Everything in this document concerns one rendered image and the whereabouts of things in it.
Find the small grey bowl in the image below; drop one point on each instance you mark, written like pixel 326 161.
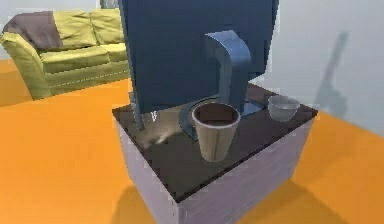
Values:
pixel 283 108

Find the yellow-green sofa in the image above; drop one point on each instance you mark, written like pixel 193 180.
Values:
pixel 75 60

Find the framed wall picture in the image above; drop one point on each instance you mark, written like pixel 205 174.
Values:
pixel 109 3

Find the blue television set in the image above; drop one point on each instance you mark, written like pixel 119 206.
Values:
pixel 173 56

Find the beige drum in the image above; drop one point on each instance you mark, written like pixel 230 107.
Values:
pixel 215 136

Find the grey-purple blanket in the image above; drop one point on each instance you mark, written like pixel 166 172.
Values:
pixel 36 28

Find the grey cabinet with dark top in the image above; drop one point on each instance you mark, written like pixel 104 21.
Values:
pixel 213 173

